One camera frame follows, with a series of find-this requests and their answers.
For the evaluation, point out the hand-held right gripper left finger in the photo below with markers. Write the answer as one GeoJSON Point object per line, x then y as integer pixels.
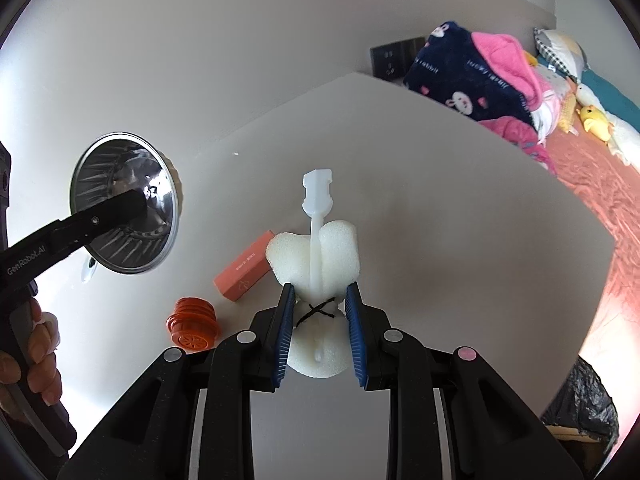
{"type": "Point", "coordinates": [282, 340]}

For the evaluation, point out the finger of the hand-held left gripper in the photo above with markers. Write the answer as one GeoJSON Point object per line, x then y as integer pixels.
{"type": "Point", "coordinates": [105, 215]}

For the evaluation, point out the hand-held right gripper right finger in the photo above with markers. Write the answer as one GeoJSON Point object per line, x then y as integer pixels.
{"type": "Point", "coordinates": [356, 340]}

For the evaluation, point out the yellow foil-lined cup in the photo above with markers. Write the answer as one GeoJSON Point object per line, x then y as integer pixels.
{"type": "Point", "coordinates": [125, 170]}

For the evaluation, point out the white sponge brush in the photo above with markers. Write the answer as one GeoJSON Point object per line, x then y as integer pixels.
{"type": "Point", "coordinates": [315, 260]}

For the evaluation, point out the black trash bag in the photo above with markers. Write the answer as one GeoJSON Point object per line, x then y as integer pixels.
{"type": "Point", "coordinates": [585, 395]}

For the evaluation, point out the person's left hand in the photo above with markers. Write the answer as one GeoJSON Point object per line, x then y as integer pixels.
{"type": "Point", "coordinates": [42, 345]}

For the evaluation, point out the orange carton box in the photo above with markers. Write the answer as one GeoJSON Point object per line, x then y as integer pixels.
{"type": "Point", "coordinates": [240, 272]}

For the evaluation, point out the orange ribbed cap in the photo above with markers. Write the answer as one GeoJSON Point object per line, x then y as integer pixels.
{"type": "Point", "coordinates": [192, 327]}

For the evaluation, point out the magenta printed cloth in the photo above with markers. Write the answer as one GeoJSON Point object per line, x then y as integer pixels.
{"type": "Point", "coordinates": [515, 132]}

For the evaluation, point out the pink bed sheet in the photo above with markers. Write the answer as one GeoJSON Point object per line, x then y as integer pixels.
{"type": "Point", "coordinates": [600, 200]}

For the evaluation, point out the navy printed blanket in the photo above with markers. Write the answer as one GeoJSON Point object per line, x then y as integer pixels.
{"type": "Point", "coordinates": [465, 75]}

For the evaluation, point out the white pink printed blanket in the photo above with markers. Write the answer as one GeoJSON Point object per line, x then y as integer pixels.
{"type": "Point", "coordinates": [547, 105]}

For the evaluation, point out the yellow giraffe plush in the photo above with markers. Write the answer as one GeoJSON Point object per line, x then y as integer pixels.
{"type": "Point", "coordinates": [567, 112]}

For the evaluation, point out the pink fleece blanket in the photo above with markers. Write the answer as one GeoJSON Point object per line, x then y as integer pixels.
{"type": "Point", "coordinates": [505, 55]}

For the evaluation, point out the yellow duck plush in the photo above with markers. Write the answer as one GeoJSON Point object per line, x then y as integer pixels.
{"type": "Point", "coordinates": [595, 120]}

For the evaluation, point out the yellow cloth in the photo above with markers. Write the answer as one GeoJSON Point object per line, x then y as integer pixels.
{"type": "Point", "coordinates": [530, 58]}

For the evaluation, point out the teal pillow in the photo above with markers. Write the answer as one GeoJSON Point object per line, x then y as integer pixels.
{"type": "Point", "coordinates": [610, 90]}

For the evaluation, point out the checked patchwork pillow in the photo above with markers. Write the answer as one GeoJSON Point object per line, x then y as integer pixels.
{"type": "Point", "coordinates": [560, 45]}

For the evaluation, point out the black wall socket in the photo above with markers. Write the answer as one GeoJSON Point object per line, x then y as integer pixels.
{"type": "Point", "coordinates": [392, 60]}

